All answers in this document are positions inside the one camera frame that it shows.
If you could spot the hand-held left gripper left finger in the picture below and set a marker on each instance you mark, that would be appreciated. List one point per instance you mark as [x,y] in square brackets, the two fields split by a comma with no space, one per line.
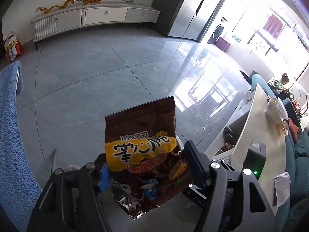
[104,177]

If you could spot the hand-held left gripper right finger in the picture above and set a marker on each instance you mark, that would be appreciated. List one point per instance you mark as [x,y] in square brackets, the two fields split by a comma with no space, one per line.
[196,166]

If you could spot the brown yellow snack packet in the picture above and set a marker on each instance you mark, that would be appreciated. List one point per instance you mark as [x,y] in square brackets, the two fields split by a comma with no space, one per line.
[144,120]

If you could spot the black box device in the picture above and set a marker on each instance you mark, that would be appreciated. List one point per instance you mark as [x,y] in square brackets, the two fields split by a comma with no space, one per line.
[256,154]

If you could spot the beige long table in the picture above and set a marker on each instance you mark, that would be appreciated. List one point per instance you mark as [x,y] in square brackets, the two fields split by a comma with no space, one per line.
[258,130]

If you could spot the white paper sheet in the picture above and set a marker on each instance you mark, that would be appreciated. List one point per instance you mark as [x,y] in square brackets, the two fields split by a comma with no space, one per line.
[282,188]

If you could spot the clear plastic bag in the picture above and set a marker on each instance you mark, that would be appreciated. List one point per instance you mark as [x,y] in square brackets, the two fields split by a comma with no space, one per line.
[275,113]

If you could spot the blue fluffy mat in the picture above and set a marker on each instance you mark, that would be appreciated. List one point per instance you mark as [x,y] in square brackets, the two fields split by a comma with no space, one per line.
[17,137]

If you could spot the red cushion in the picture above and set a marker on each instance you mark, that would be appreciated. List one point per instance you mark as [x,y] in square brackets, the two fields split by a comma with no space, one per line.
[293,130]

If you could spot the teal sofa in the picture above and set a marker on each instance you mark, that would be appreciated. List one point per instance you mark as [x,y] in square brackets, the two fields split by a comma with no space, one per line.
[300,174]

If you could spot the teal chair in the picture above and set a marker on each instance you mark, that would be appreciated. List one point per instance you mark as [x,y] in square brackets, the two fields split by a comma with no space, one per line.
[262,84]

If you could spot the purple stool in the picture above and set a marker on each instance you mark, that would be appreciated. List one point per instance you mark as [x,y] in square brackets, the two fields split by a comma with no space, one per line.
[222,44]

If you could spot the white washing machine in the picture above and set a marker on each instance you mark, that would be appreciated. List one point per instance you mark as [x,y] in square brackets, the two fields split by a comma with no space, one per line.
[218,32]

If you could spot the grey refrigerator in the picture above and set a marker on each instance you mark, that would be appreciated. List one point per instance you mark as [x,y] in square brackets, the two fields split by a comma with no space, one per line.
[190,7]

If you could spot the hanging red cloth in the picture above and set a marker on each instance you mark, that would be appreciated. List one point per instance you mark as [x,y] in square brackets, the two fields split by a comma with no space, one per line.
[272,25]

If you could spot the white television console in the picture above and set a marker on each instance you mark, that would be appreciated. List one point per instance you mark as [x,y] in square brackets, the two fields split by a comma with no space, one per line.
[101,17]

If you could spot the red and white bag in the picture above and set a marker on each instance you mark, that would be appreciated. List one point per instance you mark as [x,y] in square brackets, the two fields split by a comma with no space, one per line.
[12,46]

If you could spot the golden tiger figurine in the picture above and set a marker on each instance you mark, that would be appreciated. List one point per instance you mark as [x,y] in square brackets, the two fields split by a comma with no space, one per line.
[93,0]

